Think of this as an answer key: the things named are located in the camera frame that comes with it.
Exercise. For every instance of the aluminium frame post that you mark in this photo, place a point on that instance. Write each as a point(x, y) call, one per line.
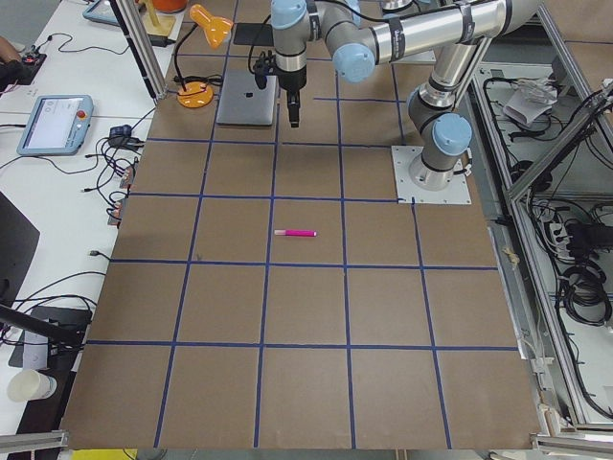
point(139, 44)

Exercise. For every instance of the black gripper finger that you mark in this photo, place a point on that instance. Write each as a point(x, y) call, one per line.
point(290, 103)
point(296, 107)

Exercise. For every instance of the orange desk lamp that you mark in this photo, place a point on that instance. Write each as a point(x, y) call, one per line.
point(196, 73)

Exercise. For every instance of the pink marker pen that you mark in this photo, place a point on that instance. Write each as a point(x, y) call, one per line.
point(301, 233)

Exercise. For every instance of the white paper cup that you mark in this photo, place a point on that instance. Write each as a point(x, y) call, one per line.
point(30, 385)

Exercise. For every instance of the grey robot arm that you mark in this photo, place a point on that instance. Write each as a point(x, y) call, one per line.
point(460, 31)

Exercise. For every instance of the silver laptop notebook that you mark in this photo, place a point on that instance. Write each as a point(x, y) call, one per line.
point(242, 103)

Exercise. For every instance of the black mousepad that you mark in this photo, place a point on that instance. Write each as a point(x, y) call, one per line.
point(256, 34)

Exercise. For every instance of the wooden stand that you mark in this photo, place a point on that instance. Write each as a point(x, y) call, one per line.
point(156, 24)

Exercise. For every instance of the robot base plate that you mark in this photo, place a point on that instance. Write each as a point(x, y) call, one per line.
point(415, 184)

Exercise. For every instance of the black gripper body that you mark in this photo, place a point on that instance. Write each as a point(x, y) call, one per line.
point(292, 80)

